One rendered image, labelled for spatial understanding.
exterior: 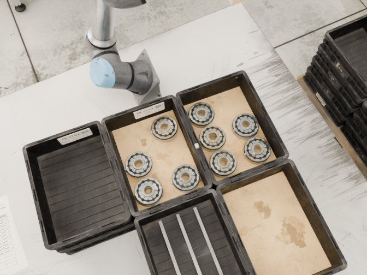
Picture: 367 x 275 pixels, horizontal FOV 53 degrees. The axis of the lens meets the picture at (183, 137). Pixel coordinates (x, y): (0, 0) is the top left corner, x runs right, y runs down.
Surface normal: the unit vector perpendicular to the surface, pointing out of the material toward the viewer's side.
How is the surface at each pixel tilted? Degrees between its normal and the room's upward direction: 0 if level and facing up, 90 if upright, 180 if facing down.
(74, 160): 0
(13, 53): 0
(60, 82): 0
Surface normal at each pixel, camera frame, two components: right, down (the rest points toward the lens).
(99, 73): -0.66, 0.15
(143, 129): -0.02, -0.38
